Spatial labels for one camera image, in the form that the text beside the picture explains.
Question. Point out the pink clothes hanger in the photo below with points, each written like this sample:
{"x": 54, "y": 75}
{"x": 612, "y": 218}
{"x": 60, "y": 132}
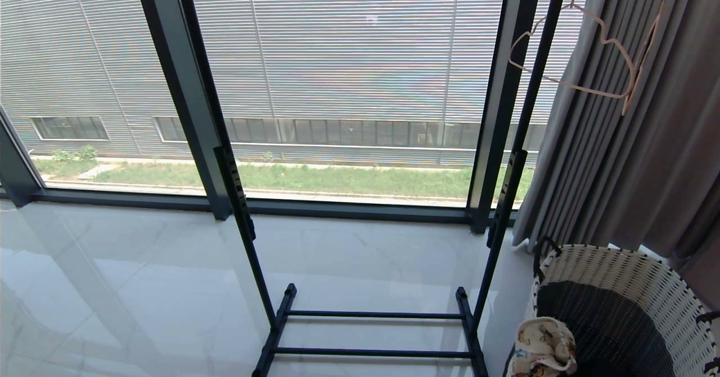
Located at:
{"x": 641, "y": 62}
{"x": 590, "y": 90}

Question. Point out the white laundry basket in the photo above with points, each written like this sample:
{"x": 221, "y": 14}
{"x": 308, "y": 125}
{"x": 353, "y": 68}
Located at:
{"x": 630, "y": 275}

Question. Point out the black clothes rack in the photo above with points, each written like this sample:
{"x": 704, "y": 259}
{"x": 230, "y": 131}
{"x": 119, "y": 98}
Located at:
{"x": 239, "y": 197}

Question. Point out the window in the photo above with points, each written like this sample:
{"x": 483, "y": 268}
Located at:
{"x": 337, "y": 56}

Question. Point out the beige curtain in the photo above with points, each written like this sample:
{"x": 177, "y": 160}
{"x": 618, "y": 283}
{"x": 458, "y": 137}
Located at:
{"x": 630, "y": 169}

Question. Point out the cream printed garment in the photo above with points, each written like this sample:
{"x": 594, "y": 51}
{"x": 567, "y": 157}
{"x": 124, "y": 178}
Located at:
{"x": 543, "y": 346}

